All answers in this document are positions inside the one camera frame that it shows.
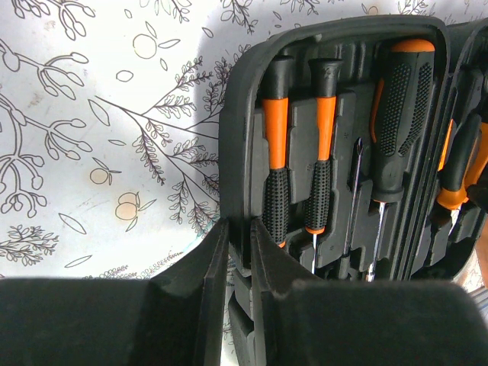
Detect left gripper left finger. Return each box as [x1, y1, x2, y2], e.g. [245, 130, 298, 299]
[1, 220, 229, 365]

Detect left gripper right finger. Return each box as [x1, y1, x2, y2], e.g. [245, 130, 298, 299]
[250, 219, 487, 365]

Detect black plastic tool case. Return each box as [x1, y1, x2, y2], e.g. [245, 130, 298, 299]
[219, 15, 487, 365]

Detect orange black pliers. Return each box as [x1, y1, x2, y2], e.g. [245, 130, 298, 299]
[436, 112, 482, 233]

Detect large orange handled screwdriver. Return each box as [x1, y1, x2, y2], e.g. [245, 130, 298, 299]
[365, 39, 435, 282]

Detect small orange black screwdriver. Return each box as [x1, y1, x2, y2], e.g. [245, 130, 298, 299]
[305, 58, 342, 273]

